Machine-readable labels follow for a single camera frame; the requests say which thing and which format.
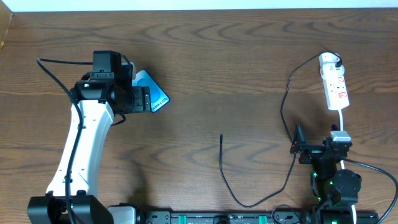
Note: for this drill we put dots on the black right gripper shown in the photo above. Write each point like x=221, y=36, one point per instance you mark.
x=313, y=150

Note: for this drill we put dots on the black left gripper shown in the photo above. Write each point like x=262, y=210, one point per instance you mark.
x=145, y=98

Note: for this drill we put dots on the blue screen smartphone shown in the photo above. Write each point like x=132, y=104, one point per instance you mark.
x=158, y=97

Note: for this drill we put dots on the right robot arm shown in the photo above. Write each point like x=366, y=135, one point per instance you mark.
x=337, y=189

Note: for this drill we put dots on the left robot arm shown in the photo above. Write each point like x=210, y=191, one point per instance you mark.
x=72, y=195

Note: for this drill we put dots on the white USB charger adapter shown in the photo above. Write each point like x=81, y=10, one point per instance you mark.
x=331, y=65

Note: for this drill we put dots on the white power strip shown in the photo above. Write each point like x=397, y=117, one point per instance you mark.
x=336, y=93

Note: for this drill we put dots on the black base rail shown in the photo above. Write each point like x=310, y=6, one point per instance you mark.
x=278, y=216

